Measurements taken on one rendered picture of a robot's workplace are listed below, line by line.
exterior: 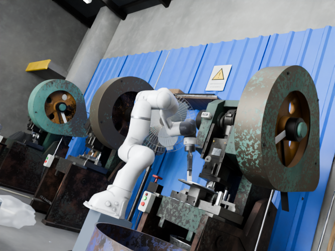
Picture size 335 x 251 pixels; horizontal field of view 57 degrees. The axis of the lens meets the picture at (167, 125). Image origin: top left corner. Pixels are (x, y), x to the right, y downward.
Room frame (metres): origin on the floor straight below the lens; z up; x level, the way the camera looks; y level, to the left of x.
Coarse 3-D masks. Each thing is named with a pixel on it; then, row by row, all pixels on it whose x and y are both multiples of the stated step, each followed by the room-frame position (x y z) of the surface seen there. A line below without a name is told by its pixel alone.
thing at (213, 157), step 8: (216, 144) 2.18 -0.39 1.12; (224, 144) 2.12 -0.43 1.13; (208, 152) 2.21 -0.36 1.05; (216, 152) 2.16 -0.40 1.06; (208, 160) 2.18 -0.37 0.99; (216, 160) 2.14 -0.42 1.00; (208, 168) 2.14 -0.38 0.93; (216, 168) 2.12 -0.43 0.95; (224, 168) 2.14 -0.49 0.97; (216, 176) 2.11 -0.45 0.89; (224, 176) 2.16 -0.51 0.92
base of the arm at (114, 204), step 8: (104, 192) 1.62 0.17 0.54; (112, 192) 1.60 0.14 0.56; (120, 192) 1.60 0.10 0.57; (128, 192) 1.62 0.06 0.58; (96, 200) 1.57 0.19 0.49; (104, 200) 1.58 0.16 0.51; (112, 200) 1.59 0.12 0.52; (120, 200) 1.60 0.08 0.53; (128, 200) 1.65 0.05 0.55; (96, 208) 1.55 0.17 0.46; (104, 208) 1.58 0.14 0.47; (112, 208) 1.59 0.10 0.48; (120, 208) 1.60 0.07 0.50; (112, 216) 1.57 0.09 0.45; (120, 216) 1.60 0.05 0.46
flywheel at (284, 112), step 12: (288, 96) 1.88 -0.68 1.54; (300, 96) 1.96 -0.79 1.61; (288, 108) 1.91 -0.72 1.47; (300, 108) 2.02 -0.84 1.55; (288, 120) 1.83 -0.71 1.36; (300, 120) 1.81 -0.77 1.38; (276, 132) 1.87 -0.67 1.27; (288, 132) 1.83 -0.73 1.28; (300, 132) 1.80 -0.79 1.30; (276, 144) 1.91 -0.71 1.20; (288, 144) 2.00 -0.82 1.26; (300, 144) 2.10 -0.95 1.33; (288, 156) 2.04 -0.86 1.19; (300, 156) 2.08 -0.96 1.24
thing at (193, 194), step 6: (180, 180) 2.04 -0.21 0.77; (192, 186) 2.10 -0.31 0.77; (198, 186) 2.01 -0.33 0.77; (192, 192) 2.10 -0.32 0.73; (198, 192) 2.07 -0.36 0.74; (204, 192) 2.09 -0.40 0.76; (210, 192) 2.10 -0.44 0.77; (186, 198) 2.11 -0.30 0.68; (192, 198) 2.09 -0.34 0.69; (198, 198) 2.07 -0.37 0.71; (192, 204) 2.08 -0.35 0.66
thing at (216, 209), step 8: (176, 192) 2.24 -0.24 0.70; (184, 200) 2.17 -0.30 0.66; (200, 200) 2.07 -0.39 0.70; (208, 208) 2.01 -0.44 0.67; (216, 208) 1.97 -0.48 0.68; (224, 208) 1.98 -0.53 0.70; (224, 216) 1.99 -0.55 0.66; (232, 216) 2.05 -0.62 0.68; (240, 216) 2.12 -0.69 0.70; (240, 224) 2.14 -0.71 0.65
